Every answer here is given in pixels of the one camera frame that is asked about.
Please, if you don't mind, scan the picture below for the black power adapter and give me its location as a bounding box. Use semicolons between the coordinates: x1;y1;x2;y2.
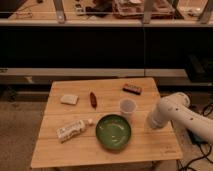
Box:
188;131;205;144

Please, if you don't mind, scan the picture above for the dark red sausage toy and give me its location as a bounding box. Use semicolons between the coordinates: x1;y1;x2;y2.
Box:
90;92;97;108

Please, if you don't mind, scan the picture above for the green ceramic bowl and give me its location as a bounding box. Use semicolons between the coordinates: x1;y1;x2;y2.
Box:
95;114;132;150

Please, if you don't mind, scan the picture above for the wooden folding table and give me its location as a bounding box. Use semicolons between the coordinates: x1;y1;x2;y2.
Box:
31;78;182;168

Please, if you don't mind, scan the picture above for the black power cable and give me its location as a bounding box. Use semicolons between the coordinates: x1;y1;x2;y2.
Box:
176;143;213;171

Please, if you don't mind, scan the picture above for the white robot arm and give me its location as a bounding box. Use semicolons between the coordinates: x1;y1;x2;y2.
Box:
147;92;213;144

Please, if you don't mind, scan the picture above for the white rectangular sponge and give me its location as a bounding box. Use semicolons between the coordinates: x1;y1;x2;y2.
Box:
60;94;78;105

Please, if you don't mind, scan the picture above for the white tube with cap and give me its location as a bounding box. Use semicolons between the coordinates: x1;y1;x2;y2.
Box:
56;119;94;143

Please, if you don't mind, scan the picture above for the clear plastic cup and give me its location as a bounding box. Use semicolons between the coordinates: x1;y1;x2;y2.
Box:
119;98;137;116

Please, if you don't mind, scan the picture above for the black and orange box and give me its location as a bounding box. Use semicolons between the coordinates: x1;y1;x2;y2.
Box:
123;84;142;95

